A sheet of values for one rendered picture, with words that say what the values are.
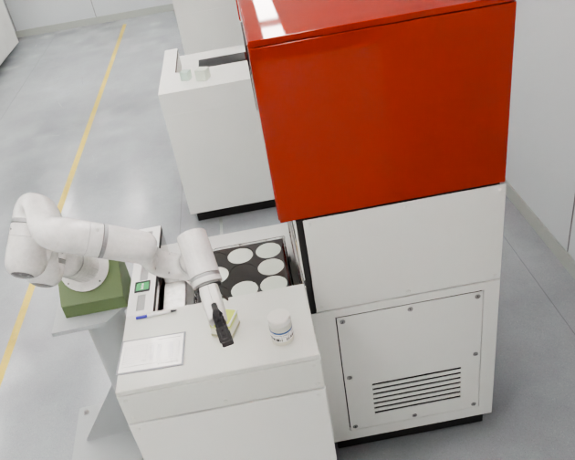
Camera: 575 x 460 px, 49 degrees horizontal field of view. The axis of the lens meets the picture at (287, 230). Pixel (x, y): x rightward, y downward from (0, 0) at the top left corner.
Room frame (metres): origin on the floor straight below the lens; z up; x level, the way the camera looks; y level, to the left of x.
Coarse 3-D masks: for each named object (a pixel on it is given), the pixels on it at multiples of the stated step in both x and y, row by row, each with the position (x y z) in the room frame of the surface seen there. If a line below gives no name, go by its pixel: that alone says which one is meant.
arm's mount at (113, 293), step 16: (112, 272) 1.96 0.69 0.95; (128, 272) 2.06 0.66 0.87; (64, 288) 1.94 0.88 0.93; (96, 288) 1.93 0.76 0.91; (112, 288) 1.92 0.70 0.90; (128, 288) 1.98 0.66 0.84; (64, 304) 1.90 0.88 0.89; (80, 304) 1.90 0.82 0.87; (96, 304) 1.90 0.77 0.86; (112, 304) 1.90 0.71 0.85
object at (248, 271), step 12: (276, 240) 2.06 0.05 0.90; (216, 252) 2.05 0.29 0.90; (228, 252) 2.03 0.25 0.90; (228, 264) 1.95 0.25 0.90; (240, 264) 1.94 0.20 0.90; (252, 264) 1.93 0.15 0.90; (228, 276) 1.88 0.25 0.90; (240, 276) 1.87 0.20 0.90; (252, 276) 1.86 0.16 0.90; (264, 276) 1.84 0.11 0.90; (288, 276) 1.82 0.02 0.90; (228, 288) 1.80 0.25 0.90
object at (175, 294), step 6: (174, 282) 1.92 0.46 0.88; (180, 282) 1.92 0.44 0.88; (186, 282) 1.93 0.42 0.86; (168, 288) 1.89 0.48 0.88; (174, 288) 1.88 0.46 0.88; (180, 288) 1.88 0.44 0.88; (186, 288) 1.90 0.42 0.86; (168, 294) 1.86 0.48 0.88; (174, 294) 1.85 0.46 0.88; (180, 294) 1.84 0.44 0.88; (186, 294) 1.87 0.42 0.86; (168, 300) 1.82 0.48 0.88; (174, 300) 1.81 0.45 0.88; (180, 300) 1.81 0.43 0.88; (186, 300) 1.83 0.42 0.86; (168, 306) 1.79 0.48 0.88; (174, 306) 1.78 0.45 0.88; (180, 306) 1.78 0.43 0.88
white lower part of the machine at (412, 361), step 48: (480, 288) 1.69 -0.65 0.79; (336, 336) 1.68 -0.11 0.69; (384, 336) 1.69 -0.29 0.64; (432, 336) 1.69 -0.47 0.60; (480, 336) 1.69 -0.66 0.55; (336, 384) 1.68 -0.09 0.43; (384, 384) 1.69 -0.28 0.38; (432, 384) 1.69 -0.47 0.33; (480, 384) 1.70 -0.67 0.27; (336, 432) 1.68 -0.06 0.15; (384, 432) 1.69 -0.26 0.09
